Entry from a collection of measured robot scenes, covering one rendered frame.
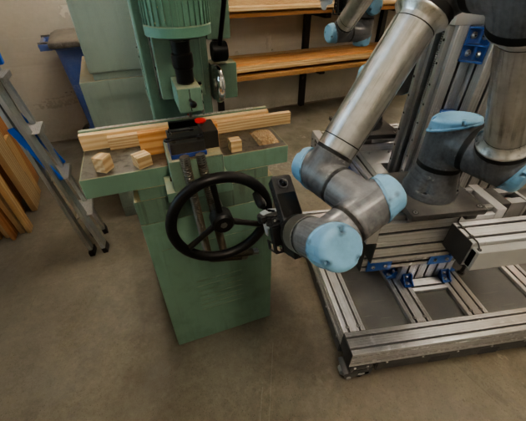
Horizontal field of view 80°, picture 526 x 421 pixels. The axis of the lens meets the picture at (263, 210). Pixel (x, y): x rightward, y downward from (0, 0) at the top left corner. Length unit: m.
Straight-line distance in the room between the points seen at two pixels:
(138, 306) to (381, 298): 1.16
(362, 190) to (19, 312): 1.79
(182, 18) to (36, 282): 1.62
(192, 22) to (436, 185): 0.76
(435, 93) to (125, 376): 1.55
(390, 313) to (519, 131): 0.90
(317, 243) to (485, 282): 1.37
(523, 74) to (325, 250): 0.44
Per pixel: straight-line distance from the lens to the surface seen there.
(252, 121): 1.10
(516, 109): 0.75
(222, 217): 0.81
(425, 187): 0.98
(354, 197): 0.53
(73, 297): 1.93
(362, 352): 1.31
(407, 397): 1.55
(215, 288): 1.31
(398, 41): 0.62
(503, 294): 1.77
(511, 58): 0.68
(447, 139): 0.92
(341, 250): 0.47
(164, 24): 0.92
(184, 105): 0.99
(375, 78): 0.61
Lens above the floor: 1.35
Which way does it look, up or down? 38 degrees down
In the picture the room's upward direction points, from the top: straight up
